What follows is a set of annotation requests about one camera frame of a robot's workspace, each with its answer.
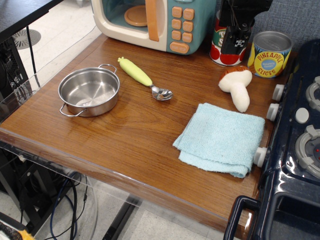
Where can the white brown plush mushroom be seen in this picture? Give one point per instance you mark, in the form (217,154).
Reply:
(235,81)

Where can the white stove knob top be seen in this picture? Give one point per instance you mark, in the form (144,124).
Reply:
(278,92)

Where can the green handled metal spoon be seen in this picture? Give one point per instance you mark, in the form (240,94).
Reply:
(140,76)

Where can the black computer tower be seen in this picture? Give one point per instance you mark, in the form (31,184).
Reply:
(14,81)

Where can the yellow object bottom left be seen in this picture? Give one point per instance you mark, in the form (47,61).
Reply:
(25,235)

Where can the light blue folded towel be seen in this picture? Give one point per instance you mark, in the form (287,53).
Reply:
(220,140)

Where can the dark blue toy stove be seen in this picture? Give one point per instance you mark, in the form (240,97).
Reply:
(288,204)

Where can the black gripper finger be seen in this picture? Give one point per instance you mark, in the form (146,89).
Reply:
(235,39)
(224,17)

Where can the toy microwave teal cream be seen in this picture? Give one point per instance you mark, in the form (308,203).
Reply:
(174,26)

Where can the white stove knob middle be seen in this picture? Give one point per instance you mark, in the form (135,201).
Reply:
(272,111)

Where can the pineapple slices can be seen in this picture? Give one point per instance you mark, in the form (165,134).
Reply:
(269,53)

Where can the black desk left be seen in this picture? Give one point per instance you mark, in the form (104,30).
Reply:
(17,14)

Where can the stainless steel pot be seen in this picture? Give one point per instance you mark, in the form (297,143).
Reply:
(89,92)

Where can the white stove knob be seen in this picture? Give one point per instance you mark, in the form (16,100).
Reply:
(259,156)
(278,92)
(272,111)

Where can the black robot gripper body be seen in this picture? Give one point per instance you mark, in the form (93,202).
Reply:
(244,11)

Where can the white stove knob bottom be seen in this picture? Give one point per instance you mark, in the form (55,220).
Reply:
(259,156)

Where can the tomato sauce can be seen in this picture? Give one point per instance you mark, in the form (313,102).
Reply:
(216,45)

